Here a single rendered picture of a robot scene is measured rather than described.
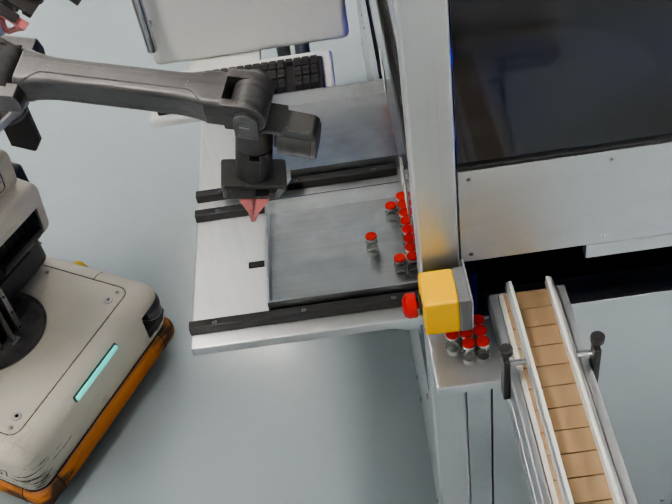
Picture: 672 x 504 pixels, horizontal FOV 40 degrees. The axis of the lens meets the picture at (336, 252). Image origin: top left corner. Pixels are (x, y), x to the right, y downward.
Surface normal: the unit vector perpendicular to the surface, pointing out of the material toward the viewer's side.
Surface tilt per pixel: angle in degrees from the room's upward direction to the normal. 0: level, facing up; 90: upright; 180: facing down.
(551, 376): 0
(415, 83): 90
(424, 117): 90
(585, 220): 90
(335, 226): 0
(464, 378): 0
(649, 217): 90
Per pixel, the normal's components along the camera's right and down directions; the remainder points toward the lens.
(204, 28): 0.07, 0.71
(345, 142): -0.12, -0.69
